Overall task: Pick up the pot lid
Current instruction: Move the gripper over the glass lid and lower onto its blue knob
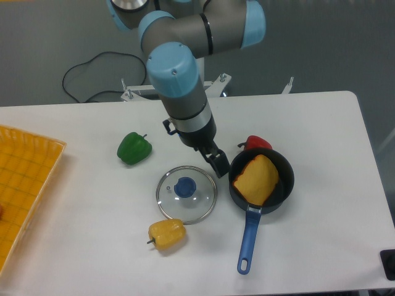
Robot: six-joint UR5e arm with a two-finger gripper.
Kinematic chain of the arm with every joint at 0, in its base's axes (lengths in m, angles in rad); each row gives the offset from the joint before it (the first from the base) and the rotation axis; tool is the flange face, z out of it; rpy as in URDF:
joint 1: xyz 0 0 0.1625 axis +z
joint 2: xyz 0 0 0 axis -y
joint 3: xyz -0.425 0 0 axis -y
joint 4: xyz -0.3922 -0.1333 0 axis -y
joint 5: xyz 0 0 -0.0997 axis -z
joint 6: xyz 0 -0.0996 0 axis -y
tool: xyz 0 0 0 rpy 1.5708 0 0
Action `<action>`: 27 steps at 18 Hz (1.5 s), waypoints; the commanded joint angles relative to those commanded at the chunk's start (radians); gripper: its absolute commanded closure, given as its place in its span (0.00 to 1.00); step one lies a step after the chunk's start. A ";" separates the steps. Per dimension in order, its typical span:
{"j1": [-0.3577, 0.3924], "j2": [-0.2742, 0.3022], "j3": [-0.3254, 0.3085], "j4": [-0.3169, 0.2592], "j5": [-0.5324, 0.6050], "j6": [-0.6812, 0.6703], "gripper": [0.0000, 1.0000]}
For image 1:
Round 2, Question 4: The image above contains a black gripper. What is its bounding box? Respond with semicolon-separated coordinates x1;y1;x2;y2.
162;116;230;178

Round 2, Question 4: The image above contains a glass pot lid blue knob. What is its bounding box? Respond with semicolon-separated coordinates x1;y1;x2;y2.
156;165;218;225

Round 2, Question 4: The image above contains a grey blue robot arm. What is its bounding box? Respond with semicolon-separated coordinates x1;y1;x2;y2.
107;1;266;177

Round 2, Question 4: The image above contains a red bell pepper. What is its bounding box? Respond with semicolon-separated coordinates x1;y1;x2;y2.
237;135;273;150

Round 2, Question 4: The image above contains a yellow bread slice toy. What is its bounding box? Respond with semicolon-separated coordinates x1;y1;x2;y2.
232;154;280;206

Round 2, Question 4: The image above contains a green bell pepper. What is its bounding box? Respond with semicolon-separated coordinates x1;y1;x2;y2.
117;132;152;165

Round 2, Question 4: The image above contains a yellow bell pepper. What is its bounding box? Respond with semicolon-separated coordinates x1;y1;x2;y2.
147;219;186;251

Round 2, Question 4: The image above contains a black box at table edge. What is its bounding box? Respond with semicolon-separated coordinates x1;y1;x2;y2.
380;249;395;281

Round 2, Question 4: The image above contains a yellow woven basket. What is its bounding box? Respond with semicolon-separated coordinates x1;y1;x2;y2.
1;125;67;271

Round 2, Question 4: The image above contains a dark pot blue handle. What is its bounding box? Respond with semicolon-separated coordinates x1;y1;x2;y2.
228;148;294;275

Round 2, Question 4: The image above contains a black cable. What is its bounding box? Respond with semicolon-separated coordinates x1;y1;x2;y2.
62;51;148;104

